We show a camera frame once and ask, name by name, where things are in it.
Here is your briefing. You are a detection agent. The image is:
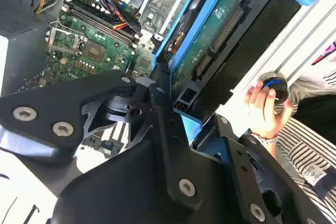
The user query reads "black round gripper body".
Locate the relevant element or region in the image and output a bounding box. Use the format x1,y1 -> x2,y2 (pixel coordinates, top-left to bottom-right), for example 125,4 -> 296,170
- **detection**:
51,140 -> 245,224

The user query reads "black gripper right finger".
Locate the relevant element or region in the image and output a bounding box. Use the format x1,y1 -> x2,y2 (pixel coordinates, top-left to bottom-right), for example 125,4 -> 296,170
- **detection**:
213,114 -> 334,224

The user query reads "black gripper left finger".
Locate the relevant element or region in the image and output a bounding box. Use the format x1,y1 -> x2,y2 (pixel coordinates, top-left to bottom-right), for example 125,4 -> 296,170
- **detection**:
0,70 -> 205,209

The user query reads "round black tool blue ring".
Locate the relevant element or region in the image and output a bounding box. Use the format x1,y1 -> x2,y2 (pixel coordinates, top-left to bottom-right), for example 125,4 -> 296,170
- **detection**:
256,72 -> 290,104

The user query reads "hard disk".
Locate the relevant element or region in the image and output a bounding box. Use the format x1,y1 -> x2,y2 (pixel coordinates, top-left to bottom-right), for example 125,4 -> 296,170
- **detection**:
151,0 -> 323,156

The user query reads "person's bare hand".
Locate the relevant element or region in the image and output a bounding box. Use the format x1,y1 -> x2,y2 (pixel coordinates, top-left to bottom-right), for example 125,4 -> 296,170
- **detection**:
245,81 -> 295,137

